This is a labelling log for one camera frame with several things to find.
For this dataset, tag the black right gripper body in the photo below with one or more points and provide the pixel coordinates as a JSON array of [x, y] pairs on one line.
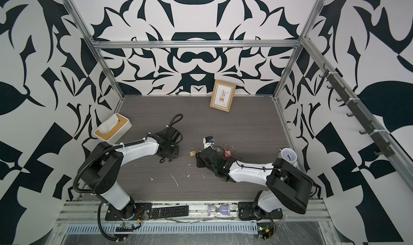
[[201, 163]]

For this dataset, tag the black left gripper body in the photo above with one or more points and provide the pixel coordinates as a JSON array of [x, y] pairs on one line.
[[173, 152]]

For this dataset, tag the brass padlock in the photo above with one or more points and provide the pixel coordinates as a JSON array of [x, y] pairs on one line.
[[193, 152]]

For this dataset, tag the red padlock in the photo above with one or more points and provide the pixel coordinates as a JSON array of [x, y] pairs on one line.
[[227, 151]]

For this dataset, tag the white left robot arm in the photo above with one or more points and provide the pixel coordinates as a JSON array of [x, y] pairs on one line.
[[98, 175]]

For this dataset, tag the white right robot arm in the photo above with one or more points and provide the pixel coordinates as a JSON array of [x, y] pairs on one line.
[[287, 186]]

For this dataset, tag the purple hourglass timer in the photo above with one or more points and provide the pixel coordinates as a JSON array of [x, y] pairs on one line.
[[224, 210]]

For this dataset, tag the white tissue box wooden lid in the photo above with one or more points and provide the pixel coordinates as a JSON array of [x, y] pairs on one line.
[[113, 129]]

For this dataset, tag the black remote control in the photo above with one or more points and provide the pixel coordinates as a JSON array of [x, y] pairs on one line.
[[169, 212]]

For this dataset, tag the white alarm clock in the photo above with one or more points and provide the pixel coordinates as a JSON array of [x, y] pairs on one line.
[[289, 155]]

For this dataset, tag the green circuit board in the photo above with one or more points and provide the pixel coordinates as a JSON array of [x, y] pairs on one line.
[[266, 230]]

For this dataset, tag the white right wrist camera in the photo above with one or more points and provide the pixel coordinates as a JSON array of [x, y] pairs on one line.
[[208, 142]]

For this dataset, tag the wooden picture frame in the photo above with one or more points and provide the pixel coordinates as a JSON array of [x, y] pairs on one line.
[[222, 96]]

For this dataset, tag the small wired circuit board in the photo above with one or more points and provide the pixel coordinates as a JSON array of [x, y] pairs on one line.
[[128, 227]]

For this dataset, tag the black wall hook rail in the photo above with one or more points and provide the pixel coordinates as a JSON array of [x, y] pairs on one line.
[[359, 110]]

